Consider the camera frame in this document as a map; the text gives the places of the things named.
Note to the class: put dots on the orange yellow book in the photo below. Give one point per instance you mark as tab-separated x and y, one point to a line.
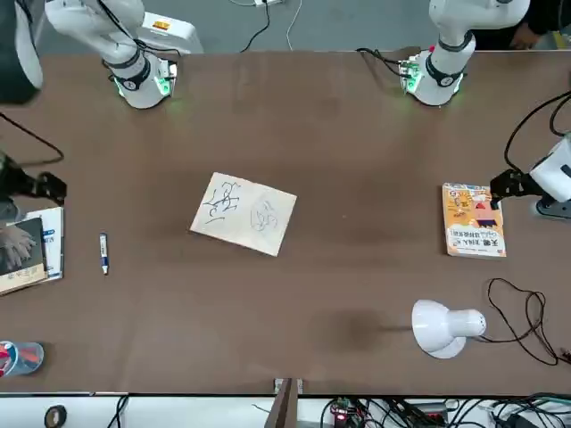
473	232

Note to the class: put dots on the clear plastic pen cup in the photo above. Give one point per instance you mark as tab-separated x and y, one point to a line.
31	356

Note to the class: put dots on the aluminium divider post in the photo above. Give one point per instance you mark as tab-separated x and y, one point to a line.
285	405

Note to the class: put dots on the circuit board with red light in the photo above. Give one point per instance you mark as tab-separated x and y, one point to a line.
341	417

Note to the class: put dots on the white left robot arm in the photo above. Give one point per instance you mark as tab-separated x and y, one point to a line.
446	71

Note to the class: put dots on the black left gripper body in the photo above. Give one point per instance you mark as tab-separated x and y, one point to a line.
551	209

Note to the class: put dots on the black finned power supply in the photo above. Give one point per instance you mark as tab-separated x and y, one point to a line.
428	414

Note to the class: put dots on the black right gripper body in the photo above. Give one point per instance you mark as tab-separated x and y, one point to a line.
18	180

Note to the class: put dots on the blue white marker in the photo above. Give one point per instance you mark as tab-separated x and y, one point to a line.
104	252

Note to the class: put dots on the person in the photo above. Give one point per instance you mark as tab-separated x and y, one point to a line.
548	15

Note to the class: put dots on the white controller box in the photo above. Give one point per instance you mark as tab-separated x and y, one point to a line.
178	35

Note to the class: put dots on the dark book with hands cover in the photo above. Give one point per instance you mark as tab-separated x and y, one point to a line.
22	249

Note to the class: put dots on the black tape roll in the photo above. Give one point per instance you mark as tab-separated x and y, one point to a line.
48	417

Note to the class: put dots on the white power strip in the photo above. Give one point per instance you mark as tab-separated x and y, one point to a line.
267	2

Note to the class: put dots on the white desk lamp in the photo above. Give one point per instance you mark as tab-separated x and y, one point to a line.
432	325

